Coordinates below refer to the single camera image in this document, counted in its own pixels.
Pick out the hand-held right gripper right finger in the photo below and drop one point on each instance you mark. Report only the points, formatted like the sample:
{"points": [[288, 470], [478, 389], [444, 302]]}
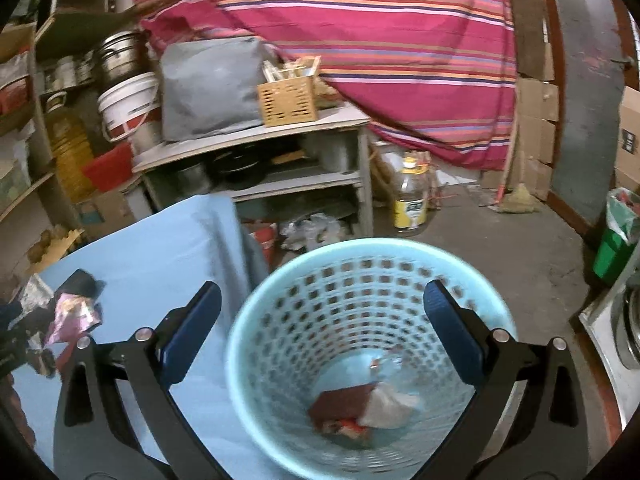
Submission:
{"points": [[452, 335]]}

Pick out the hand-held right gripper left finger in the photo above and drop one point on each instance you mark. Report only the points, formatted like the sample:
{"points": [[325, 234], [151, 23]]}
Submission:
{"points": [[192, 330]]}

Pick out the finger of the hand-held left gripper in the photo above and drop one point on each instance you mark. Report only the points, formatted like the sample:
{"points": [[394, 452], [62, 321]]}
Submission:
{"points": [[44, 362]]}

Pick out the pink foil wrapper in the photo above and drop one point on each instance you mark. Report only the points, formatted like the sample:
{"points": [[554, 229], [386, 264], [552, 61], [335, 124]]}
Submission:
{"points": [[72, 317]]}

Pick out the light blue plastic waste basket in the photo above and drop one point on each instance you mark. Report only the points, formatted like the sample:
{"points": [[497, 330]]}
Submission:
{"points": [[280, 310]]}

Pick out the silver foil wrapper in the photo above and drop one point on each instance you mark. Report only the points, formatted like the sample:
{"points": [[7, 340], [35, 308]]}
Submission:
{"points": [[35, 292]]}

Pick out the small foil wrapper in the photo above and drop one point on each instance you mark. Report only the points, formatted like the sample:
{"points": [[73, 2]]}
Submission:
{"points": [[385, 360]]}

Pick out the black wrapper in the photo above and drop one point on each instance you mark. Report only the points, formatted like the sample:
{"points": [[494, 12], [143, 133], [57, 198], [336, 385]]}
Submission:
{"points": [[80, 282]]}

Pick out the white crumpled wrapper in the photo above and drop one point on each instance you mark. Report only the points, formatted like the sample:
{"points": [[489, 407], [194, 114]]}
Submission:
{"points": [[390, 405]]}

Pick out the yellow egg tray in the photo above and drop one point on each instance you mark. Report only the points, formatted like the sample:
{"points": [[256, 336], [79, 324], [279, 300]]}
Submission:
{"points": [[55, 245]]}

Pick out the brown wrapper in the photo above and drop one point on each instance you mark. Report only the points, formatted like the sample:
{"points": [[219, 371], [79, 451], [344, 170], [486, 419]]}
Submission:
{"points": [[340, 402]]}

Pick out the red printed wrapper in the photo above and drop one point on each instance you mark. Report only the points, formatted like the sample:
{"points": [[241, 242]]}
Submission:
{"points": [[350, 428]]}

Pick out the clear jug with yellow label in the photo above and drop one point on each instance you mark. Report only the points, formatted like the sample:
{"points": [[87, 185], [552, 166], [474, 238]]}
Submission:
{"points": [[411, 200]]}

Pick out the white washing machine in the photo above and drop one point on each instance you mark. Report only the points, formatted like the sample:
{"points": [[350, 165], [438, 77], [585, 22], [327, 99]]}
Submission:
{"points": [[600, 340]]}

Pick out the straw broom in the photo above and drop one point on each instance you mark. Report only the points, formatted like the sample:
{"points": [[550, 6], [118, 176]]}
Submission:
{"points": [[517, 201]]}

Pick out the brown cardboard box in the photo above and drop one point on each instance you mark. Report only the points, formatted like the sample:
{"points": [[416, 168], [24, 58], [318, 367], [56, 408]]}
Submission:
{"points": [[100, 210]]}

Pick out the white crumpled plastic bags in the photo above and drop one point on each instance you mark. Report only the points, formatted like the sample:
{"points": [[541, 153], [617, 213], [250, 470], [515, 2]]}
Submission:
{"points": [[310, 232]]}

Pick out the steel pot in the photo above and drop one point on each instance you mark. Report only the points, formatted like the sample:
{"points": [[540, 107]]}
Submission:
{"points": [[192, 175]]}

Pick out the black pan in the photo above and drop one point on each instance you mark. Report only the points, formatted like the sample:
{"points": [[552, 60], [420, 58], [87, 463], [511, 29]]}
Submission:
{"points": [[242, 165]]}

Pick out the green bin with white liner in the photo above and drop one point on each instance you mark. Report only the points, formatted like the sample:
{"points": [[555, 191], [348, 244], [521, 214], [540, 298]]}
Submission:
{"points": [[607, 255]]}

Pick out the red plastic basket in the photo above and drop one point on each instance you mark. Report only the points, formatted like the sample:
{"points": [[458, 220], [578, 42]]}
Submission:
{"points": [[107, 167]]}

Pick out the yellow oil bottle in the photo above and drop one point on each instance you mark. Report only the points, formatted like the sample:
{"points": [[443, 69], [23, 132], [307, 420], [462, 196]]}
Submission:
{"points": [[70, 145]]}

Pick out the grey wooden shelf unit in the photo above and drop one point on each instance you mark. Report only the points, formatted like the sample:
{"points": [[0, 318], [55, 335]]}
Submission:
{"points": [[250, 132]]}

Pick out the white plastic bucket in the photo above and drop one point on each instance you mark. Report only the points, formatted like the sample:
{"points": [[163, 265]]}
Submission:
{"points": [[127, 105]]}

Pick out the grey fabric bag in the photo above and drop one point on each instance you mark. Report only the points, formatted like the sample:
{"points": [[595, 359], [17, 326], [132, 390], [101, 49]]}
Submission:
{"points": [[210, 90]]}

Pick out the flattened cardboard boxes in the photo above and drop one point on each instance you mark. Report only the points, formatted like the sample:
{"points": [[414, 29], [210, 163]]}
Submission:
{"points": [[537, 100]]}

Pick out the wooden clothespins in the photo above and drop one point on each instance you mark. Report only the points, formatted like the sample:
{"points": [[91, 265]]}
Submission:
{"points": [[290, 67]]}

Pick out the grey metal door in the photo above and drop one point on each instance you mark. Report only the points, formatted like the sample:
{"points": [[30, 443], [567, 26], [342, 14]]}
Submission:
{"points": [[585, 85]]}

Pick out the stacked steel pots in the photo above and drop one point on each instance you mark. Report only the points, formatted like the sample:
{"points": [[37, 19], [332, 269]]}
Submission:
{"points": [[120, 55]]}

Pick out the red striped cloth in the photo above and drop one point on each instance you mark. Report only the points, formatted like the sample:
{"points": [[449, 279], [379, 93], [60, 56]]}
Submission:
{"points": [[375, 35]]}

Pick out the brown wooden wall shelf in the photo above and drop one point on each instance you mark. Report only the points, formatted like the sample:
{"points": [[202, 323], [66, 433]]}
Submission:
{"points": [[90, 30]]}

